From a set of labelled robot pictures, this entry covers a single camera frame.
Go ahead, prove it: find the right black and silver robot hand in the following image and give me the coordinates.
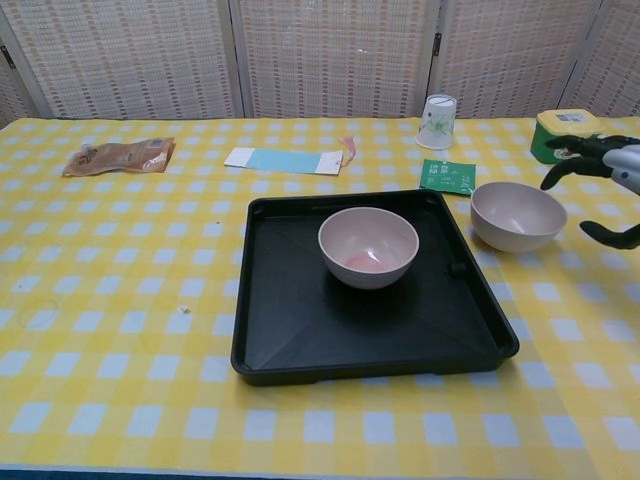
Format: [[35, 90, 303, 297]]
[[539, 133, 640, 250]]

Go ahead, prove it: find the plain pink bowl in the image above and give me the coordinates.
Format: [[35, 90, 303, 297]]
[[470, 181, 569, 253]]

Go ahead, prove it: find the pink bowl with red stain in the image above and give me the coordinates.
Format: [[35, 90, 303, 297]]
[[317, 206, 420, 290]]

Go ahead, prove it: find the black square plastic tray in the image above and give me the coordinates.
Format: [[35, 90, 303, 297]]
[[230, 189, 520, 387]]

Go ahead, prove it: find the green tub with yellow lid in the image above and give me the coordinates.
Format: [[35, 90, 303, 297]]
[[529, 108, 609, 165]]

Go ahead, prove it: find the green tea sachet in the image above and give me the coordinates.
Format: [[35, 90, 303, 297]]
[[418, 158, 477, 196]]

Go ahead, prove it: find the floral print paper cup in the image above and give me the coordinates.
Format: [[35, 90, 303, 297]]
[[415, 93, 459, 150]]

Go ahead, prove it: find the pink tassel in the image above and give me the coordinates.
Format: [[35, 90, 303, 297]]
[[338, 136, 359, 169]]

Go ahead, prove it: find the woven folding screen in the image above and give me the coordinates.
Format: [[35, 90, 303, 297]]
[[0, 0, 640, 126]]

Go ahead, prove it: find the blue and white card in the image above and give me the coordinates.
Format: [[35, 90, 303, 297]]
[[223, 146, 343, 178]]

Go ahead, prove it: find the brown spouted pouch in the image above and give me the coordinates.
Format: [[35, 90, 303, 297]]
[[62, 137, 177, 177]]

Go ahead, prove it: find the yellow checked tablecloth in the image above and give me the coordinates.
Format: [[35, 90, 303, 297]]
[[0, 117, 640, 474]]

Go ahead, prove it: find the clear rubber band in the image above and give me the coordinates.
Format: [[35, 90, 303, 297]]
[[18, 299, 58, 329]]

